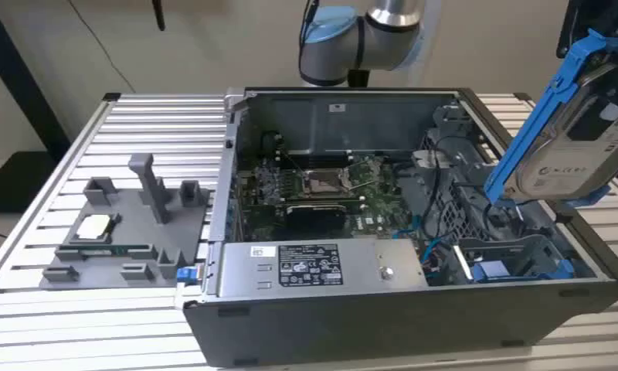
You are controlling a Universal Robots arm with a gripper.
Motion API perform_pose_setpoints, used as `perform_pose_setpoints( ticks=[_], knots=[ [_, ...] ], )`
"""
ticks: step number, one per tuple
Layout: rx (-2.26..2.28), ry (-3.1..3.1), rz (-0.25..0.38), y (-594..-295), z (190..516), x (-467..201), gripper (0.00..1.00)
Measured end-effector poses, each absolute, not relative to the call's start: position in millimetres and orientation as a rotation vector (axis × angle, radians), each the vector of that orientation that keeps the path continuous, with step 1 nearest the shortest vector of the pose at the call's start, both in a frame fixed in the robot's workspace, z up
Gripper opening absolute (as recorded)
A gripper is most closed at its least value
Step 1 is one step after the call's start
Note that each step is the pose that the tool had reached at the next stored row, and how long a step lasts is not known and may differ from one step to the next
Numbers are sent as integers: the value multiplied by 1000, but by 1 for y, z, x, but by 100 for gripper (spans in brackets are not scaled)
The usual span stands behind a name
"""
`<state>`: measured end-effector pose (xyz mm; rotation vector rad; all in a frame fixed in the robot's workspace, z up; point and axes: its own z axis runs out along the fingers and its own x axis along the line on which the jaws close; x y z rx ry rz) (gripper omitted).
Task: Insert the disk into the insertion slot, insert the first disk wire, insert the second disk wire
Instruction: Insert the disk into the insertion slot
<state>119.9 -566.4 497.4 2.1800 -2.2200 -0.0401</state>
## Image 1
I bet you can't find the black RAM slot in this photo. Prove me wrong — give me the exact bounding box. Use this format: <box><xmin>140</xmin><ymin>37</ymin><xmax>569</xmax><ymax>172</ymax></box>
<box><xmin>276</xmin><ymin>150</ymin><xmax>356</xmax><ymax>163</ymax></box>
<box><xmin>285</xmin><ymin>196</ymin><xmax>366</xmax><ymax>204</ymax></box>

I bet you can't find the silver power supply unit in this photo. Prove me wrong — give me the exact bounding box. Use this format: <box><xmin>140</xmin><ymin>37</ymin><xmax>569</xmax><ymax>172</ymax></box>
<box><xmin>216</xmin><ymin>237</ymin><xmax>428</xmax><ymax>298</ymax></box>

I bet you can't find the thin black wall cable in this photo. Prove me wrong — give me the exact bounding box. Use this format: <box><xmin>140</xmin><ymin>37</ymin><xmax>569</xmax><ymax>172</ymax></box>
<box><xmin>65</xmin><ymin>0</ymin><xmax>138</xmax><ymax>94</ymax></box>

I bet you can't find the black graphics card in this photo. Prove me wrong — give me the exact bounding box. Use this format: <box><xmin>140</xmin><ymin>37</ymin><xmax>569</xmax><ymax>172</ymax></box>
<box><xmin>282</xmin><ymin>203</ymin><xmax>349</xmax><ymax>239</ymax></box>

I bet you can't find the hard disk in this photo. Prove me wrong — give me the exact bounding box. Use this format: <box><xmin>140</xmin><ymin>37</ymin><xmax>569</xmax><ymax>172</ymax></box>
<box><xmin>470</xmin><ymin>258</ymin><xmax>576</xmax><ymax>283</ymax></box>
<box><xmin>484</xmin><ymin>29</ymin><xmax>618</xmax><ymax>209</ymax></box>

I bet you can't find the silver CPU chip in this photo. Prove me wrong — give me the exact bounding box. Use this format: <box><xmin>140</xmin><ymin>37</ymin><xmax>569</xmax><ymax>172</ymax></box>
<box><xmin>76</xmin><ymin>215</ymin><xmax>116</xmax><ymax>239</ymax></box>

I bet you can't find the metal socket cover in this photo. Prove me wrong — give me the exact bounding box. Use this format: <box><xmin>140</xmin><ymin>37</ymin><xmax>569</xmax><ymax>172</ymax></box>
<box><xmin>345</xmin><ymin>160</ymin><xmax>382</xmax><ymax>190</ymax></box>

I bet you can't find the gray parts rack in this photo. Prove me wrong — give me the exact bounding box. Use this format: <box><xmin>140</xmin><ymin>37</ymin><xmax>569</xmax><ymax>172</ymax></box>
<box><xmin>38</xmin><ymin>152</ymin><xmax>212</xmax><ymax>291</ymax></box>

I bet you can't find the thin metal locking lever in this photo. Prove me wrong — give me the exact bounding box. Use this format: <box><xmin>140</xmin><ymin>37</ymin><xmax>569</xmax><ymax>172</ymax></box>
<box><xmin>281</xmin><ymin>149</ymin><xmax>306</xmax><ymax>175</ymax></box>

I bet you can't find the CPU socket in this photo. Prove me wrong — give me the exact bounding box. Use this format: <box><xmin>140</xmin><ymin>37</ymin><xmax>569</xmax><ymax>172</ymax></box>
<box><xmin>301</xmin><ymin>168</ymin><xmax>352</xmax><ymax>196</ymax></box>

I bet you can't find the green RAM stick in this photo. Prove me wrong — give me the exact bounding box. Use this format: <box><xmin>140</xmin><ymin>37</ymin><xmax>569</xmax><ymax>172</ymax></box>
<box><xmin>80</xmin><ymin>246</ymin><xmax>150</xmax><ymax>257</ymax></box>

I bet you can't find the blue data wire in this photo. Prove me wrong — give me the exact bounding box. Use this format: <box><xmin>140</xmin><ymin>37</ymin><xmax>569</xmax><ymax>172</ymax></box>
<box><xmin>390</xmin><ymin>226</ymin><xmax>444</xmax><ymax>250</ymax></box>

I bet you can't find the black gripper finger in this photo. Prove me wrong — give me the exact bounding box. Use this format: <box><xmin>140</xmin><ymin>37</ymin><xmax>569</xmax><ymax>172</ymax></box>
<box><xmin>566</xmin><ymin>100</ymin><xmax>618</xmax><ymax>142</ymax></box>

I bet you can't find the black open PC case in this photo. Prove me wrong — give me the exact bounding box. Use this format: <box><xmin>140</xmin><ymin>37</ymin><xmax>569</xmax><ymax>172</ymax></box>
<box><xmin>182</xmin><ymin>85</ymin><xmax>618</xmax><ymax>368</ymax></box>

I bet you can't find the black antenna rod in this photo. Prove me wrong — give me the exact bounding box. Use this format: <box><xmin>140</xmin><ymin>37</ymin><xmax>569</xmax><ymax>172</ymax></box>
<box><xmin>150</xmin><ymin>0</ymin><xmax>166</xmax><ymax>32</ymax></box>

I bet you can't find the long black wire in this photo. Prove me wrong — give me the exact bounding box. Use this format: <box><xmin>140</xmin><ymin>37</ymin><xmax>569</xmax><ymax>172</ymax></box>
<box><xmin>422</xmin><ymin>134</ymin><xmax>496</xmax><ymax>240</ymax></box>

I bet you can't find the green motherboard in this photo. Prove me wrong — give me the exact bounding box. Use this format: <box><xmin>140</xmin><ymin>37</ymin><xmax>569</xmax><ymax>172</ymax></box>
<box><xmin>236</xmin><ymin>154</ymin><xmax>429</xmax><ymax>244</ymax></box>

